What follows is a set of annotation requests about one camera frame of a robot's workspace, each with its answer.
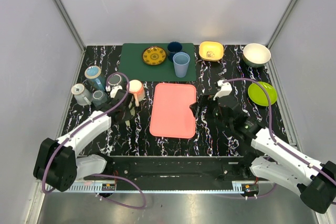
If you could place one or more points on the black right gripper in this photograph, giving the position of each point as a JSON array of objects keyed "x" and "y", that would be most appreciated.
[{"x": 207, "y": 100}]

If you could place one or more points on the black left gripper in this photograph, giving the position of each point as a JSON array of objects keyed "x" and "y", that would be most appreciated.
[{"x": 127, "y": 107}]

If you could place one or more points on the pink and white mug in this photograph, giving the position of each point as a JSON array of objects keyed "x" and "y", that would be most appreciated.
[{"x": 136, "y": 86}]

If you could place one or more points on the dark grey mug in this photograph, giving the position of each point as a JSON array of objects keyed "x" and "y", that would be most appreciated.
[{"x": 113, "y": 80}]

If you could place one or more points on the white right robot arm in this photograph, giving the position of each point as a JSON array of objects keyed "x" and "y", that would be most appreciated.
[{"x": 270, "y": 157}]

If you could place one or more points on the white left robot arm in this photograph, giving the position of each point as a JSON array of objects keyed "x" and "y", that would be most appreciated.
[{"x": 58, "y": 164}]

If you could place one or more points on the white grey mug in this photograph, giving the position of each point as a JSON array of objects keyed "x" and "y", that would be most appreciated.
[{"x": 82, "y": 95}]

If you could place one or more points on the light blue glazed mug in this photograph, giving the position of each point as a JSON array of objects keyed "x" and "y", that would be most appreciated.
[{"x": 95, "y": 77}]

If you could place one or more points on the pink plastic tray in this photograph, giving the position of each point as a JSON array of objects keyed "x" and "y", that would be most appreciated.
[{"x": 171, "y": 114}]

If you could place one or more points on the dark green mat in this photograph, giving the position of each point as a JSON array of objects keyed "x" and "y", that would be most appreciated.
[{"x": 132, "y": 65}]

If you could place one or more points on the light blue plastic cup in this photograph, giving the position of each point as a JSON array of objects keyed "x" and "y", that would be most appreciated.
[{"x": 181, "y": 62}]

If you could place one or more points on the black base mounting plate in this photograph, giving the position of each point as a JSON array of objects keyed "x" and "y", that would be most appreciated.
[{"x": 172, "y": 174}]

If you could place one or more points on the yellow square bowl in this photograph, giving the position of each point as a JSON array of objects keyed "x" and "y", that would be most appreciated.
[{"x": 211, "y": 51}]

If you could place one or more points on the yellow patterned plate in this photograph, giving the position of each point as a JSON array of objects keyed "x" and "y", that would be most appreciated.
[{"x": 154, "y": 56}]

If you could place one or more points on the lime green plate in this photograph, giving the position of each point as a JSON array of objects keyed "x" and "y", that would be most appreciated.
[{"x": 257, "y": 95}]

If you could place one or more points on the dark blue cup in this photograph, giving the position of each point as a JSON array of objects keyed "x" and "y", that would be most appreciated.
[{"x": 173, "y": 48}]

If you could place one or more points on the white round bowl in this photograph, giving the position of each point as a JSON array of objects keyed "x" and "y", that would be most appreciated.
[{"x": 256, "y": 55}]

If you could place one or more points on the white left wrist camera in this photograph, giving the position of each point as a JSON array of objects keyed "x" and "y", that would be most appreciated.
[{"x": 112, "y": 90}]

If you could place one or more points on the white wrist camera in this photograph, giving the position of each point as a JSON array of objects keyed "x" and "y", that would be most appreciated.
[
  {"x": 112, "y": 90},
  {"x": 225, "y": 89}
]

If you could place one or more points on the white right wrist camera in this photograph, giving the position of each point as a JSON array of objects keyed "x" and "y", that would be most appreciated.
[{"x": 225, "y": 89}]

